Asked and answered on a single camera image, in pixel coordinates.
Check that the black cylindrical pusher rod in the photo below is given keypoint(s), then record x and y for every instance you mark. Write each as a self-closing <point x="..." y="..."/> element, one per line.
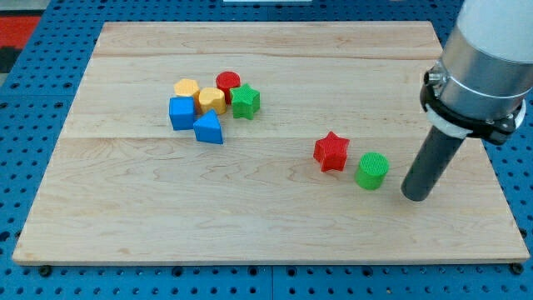
<point x="431" y="161"/>

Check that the green cylinder block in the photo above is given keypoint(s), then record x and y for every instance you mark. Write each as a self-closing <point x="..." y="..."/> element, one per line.
<point x="372" y="170"/>

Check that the red star block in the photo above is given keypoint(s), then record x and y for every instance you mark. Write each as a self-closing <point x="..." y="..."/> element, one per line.
<point x="331" y="152"/>

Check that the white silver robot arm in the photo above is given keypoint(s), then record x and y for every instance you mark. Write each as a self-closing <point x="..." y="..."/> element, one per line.
<point x="476" y="89"/>

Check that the green star block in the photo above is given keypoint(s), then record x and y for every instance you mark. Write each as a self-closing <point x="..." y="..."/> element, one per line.
<point x="246" y="101"/>

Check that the red cylinder block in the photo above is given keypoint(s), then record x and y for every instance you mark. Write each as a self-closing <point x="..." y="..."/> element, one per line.
<point x="227" y="80"/>

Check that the blue triangle block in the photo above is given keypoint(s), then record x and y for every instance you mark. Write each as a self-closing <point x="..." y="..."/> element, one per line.
<point x="208" y="129"/>

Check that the yellow heart block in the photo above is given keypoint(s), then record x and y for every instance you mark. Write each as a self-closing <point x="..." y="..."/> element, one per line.
<point x="212" y="98"/>

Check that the wooden board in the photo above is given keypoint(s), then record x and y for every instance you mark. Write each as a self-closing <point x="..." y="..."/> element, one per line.
<point x="124" y="188"/>

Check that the blue cube block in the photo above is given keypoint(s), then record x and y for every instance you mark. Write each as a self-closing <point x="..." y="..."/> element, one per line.
<point x="181" y="111"/>

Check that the yellow hexagon block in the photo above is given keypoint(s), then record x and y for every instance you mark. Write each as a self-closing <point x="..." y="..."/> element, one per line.
<point x="187" y="88"/>

